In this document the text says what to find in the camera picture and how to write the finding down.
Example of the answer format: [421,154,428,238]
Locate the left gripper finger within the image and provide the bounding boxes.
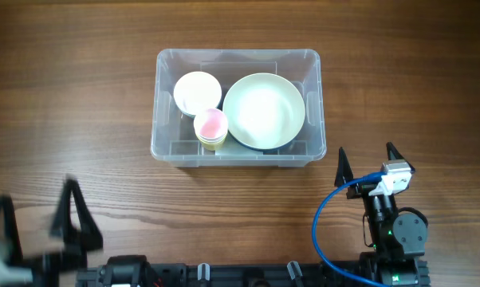
[0,195,23,265]
[48,177,104,256]

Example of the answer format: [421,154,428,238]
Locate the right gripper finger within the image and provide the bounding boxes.
[334,147,354,187]
[386,142,415,172]

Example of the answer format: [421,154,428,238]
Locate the dark blue plate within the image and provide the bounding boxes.
[228,128,301,151]

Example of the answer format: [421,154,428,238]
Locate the cream plastic plate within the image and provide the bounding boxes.
[222,73,306,131]

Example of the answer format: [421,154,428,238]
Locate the pale green plastic cup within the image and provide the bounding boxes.
[196,134,227,144]

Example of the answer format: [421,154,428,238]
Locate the pink plastic cup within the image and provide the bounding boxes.
[194,108,229,140]

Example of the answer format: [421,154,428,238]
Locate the pink plastic bowl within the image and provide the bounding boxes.
[173,71,222,115]

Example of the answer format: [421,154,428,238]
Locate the yellow plastic cup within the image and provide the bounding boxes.
[200,139,226,151]

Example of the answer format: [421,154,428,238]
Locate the mint green plastic bowl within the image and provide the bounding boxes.
[179,108,195,118]

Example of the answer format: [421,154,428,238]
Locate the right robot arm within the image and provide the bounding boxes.
[334,142,430,286]

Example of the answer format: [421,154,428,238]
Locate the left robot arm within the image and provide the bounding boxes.
[0,179,157,286]

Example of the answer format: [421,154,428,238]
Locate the clear plastic storage container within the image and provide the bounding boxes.
[151,49,327,167]

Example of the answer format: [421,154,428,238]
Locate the right blue cable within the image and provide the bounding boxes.
[311,171,388,287]

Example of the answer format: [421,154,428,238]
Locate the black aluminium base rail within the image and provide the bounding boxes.
[75,260,429,287]

